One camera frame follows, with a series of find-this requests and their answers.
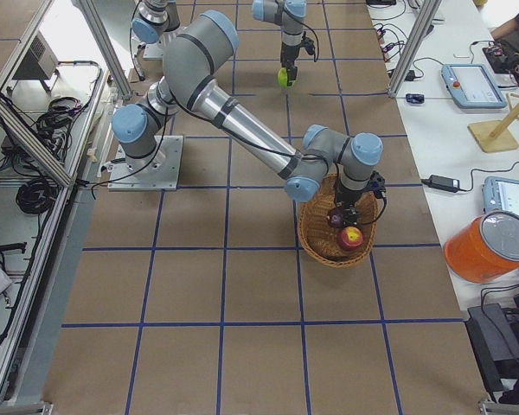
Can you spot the dark red apple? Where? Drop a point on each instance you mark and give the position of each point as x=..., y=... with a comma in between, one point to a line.
x=338, y=222

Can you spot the red yellow apple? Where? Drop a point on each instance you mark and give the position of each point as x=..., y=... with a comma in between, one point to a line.
x=350, y=238

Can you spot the orange bucket with lid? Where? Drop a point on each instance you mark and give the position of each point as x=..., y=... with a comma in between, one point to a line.
x=485, y=249

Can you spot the black laptop stand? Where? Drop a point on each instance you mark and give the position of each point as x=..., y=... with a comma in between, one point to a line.
x=494, y=335

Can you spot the wooden stand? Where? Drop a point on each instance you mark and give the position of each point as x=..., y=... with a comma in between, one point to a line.
x=494, y=136

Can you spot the black power brick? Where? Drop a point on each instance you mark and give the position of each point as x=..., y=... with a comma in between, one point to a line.
x=443, y=183

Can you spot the blue teach pendant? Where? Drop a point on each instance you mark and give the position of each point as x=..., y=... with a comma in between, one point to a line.
x=471, y=86

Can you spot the woven wicker basket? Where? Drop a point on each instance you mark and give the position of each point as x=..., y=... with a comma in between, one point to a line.
x=319, y=239

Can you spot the green apple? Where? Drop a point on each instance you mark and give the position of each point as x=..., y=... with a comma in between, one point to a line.
x=282, y=80

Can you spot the aluminium frame post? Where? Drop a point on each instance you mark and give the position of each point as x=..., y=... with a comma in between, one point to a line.
x=419, y=30

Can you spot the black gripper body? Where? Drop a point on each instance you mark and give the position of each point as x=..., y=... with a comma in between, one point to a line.
x=344, y=196
x=288, y=56

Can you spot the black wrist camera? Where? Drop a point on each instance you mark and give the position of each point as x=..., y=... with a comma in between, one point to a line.
x=309, y=46
x=376, y=185

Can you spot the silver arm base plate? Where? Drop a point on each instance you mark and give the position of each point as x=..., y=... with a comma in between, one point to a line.
x=154, y=52
x=158, y=171

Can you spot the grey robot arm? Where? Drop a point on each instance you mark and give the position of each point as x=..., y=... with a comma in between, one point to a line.
x=290, y=17
x=190, y=61

